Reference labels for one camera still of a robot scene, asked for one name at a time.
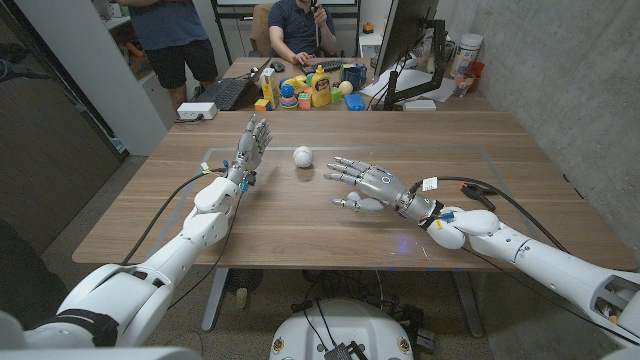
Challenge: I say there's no black laptop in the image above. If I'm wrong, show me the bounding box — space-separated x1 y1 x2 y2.
192 57 274 112

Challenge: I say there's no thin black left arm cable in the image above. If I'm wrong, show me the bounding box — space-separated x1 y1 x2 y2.
168 190 245 310

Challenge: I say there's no small white box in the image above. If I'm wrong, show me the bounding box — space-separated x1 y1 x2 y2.
176 101 219 121

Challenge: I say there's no grey table leg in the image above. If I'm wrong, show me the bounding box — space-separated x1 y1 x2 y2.
452 269 485 339
200 268 230 333

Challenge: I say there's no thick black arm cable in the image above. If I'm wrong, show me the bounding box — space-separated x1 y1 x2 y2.
408 175 570 254
119 169 227 267

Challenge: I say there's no flat white box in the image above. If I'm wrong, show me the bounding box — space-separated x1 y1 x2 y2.
402 99 438 112

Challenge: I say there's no blue mug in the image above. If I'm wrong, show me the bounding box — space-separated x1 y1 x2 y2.
342 63 369 92

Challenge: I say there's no small white cabinet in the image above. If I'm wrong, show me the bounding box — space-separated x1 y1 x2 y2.
358 32 384 59

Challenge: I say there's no white ball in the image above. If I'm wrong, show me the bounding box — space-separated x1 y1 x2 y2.
292 145 315 169

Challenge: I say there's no yellow juice carton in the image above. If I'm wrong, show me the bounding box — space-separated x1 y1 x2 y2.
259 67 280 110

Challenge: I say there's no white wipes canister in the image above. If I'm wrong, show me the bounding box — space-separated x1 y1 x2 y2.
449 33 485 79

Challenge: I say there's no black keyboard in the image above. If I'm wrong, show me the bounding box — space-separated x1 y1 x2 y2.
300 58 349 76

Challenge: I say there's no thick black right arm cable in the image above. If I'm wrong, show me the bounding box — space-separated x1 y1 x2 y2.
408 175 570 254

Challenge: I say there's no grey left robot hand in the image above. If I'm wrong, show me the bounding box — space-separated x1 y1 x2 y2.
224 114 274 190

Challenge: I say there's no clear glass cup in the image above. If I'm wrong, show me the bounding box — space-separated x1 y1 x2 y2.
452 72 476 98

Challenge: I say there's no yellow mustard bottle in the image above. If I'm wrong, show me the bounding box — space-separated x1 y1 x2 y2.
310 64 332 108

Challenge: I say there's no black computer monitor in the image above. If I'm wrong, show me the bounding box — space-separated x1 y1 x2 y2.
374 0 441 77

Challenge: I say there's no seated person in dark shirt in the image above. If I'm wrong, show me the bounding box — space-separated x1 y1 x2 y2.
267 0 339 66

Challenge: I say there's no standing person in black shorts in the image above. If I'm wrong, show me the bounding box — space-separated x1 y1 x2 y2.
115 0 219 111

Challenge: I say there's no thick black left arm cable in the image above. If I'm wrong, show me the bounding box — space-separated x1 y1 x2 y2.
119 169 227 267

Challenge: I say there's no brown office chair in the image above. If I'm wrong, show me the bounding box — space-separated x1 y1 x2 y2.
248 2 275 58

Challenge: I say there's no white shelf unit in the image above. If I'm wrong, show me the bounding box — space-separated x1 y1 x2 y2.
92 0 177 132

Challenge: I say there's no blue stacking ring toy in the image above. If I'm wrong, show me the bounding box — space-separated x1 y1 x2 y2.
278 83 300 110

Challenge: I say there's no black device on torso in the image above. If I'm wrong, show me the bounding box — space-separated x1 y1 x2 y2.
323 341 369 360

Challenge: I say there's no white paper sheet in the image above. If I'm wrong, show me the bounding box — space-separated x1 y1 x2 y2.
360 67 456 104

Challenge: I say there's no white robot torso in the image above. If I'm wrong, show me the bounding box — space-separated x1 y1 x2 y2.
269 298 415 360

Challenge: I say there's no black floor fan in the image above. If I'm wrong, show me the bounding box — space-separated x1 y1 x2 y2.
224 268 265 294

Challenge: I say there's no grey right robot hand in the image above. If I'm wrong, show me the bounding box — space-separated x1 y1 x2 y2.
322 155 445 229

